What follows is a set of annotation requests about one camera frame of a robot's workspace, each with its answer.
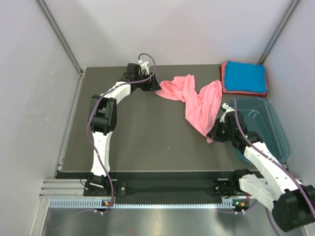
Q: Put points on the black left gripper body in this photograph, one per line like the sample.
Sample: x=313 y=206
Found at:
x=146 y=85

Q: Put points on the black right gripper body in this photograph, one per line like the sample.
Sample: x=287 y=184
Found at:
x=223 y=133

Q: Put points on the pink t-shirt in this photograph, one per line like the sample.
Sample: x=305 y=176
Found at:
x=201 y=108

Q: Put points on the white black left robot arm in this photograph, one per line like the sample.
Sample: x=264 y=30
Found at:
x=103 y=120

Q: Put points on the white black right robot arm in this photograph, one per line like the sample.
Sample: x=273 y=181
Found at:
x=291 y=204

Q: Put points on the teal transparent plastic bin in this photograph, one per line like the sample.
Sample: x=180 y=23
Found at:
x=259 y=116

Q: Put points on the folded dark red t-shirt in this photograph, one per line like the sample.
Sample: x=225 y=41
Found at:
x=246 y=93

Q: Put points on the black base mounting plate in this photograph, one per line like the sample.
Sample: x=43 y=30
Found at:
x=157 y=188

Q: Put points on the folded blue t-shirt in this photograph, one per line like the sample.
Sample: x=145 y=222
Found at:
x=246 y=76

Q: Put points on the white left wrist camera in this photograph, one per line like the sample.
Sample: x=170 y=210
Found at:
x=144 y=69

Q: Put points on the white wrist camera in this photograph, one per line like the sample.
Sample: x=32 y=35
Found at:
x=227 y=109
x=144 y=69

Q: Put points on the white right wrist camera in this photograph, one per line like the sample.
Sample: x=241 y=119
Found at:
x=227 y=109

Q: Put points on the aluminium frame rail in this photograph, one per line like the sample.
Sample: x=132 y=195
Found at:
x=62 y=188

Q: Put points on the grey slotted cable duct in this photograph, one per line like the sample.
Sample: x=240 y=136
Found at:
x=104 y=204

